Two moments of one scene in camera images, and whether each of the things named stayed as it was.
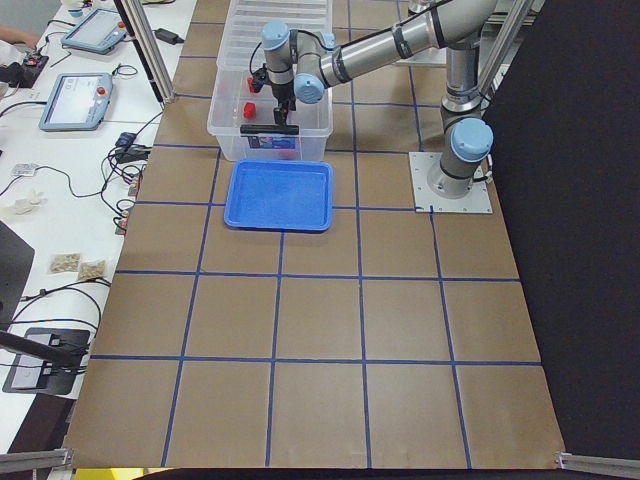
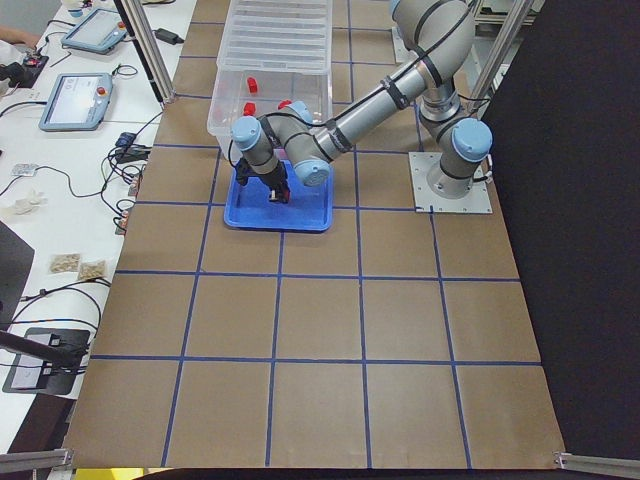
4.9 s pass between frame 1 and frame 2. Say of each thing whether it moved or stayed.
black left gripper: moved
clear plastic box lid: stayed
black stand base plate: stayed
